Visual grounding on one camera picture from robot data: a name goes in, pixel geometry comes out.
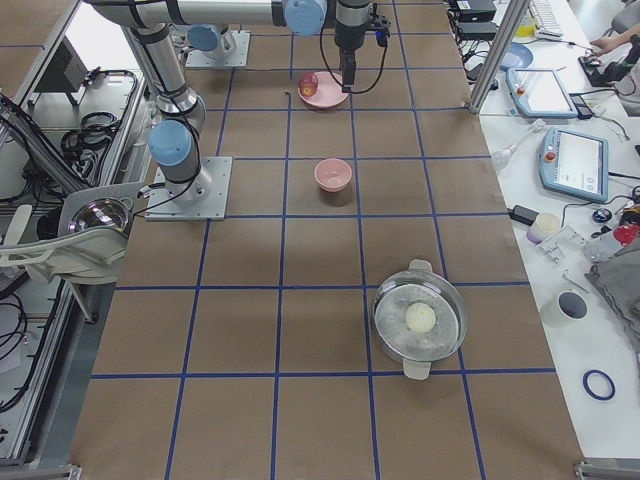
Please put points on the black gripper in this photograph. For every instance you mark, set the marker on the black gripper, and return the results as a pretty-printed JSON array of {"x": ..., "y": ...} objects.
[{"x": 346, "y": 34}]

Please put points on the red apple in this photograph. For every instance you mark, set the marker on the red apple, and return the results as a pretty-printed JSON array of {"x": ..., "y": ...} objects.
[{"x": 308, "y": 84}]

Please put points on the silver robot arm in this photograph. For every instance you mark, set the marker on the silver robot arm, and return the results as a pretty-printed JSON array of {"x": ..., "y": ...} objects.
[{"x": 175, "y": 142}]

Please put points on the pink plate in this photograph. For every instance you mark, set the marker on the pink plate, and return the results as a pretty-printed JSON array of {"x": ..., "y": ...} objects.
[{"x": 329, "y": 93}]

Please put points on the pink bowl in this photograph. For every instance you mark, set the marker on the pink bowl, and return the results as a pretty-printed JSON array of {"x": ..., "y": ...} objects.
[{"x": 332, "y": 174}]

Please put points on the blue plate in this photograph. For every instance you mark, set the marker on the blue plate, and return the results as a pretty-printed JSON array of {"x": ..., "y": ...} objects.
[{"x": 516, "y": 56}]

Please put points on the far teach pendant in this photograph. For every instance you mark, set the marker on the far teach pendant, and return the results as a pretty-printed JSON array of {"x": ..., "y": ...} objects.
[{"x": 539, "y": 93}]

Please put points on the teach pendant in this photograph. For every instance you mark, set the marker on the teach pendant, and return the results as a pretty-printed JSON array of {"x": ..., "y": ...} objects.
[
  {"x": 539, "y": 93},
  {"x": 574, "y": 164}
]

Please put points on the black power adapter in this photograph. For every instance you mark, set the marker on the black power adapter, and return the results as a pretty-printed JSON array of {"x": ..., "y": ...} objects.
[{"x": 523, "y": 215}]

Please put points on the steel steamer pot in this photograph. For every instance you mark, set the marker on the steel steamer pot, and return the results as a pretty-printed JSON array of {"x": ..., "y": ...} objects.
[{"x": 416, "y": 352}]

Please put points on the near teach pendant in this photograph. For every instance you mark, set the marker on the near teach pendant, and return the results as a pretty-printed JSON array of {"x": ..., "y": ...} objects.
[{"x": 574, "y": 164}]

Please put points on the purple white cup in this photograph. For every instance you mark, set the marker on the purple white cup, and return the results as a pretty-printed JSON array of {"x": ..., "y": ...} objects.
[{"x": 544, "y": 226}]

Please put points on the white steamed bun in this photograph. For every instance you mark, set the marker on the white steamed bun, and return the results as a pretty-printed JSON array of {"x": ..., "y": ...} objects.
[{"x": 420, "y": 317}]

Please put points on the white grey cup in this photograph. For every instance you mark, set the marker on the white grey cup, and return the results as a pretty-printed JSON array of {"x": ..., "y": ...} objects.
[{"x": 566, "y": 308}]

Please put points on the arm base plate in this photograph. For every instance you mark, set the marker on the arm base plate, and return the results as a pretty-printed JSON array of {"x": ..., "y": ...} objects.
[
  {"x": 215, "y": 50},
  {"x": 206, "y": 198}
]

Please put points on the aluminium frame post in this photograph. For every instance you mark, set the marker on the aluminium frame post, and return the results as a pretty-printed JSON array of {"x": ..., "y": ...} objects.
[{"x": 510, "y": 22}]

